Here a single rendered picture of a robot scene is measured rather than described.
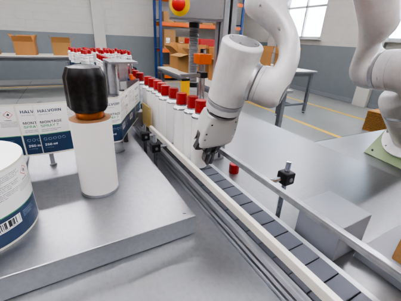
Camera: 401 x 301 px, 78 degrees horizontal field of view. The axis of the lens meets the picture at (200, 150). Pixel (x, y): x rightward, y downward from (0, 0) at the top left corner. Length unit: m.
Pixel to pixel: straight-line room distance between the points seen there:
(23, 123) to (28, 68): 7.61
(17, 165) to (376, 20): 0.88
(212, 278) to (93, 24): 7.95
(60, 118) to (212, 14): 0.52
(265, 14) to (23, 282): 0.64
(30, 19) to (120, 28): 2.21
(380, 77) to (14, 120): 1.03
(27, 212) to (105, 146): 0.19
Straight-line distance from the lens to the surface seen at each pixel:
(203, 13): 0.83
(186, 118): 0.74
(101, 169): 0.62
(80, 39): 8.29
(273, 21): 0.56
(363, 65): 0.95
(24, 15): 8.34
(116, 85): 1.07
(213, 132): 0.60
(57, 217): 0.63
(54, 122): 0.80
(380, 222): 0.81
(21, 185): 0.57
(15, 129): 0.82
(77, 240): 0.55
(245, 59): 0.50
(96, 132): 0.58
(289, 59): 0.52
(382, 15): 0.85
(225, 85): 0.52
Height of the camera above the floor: 1.24
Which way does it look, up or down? 24 degrees down
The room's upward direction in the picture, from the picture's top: 3 degrees clockwise
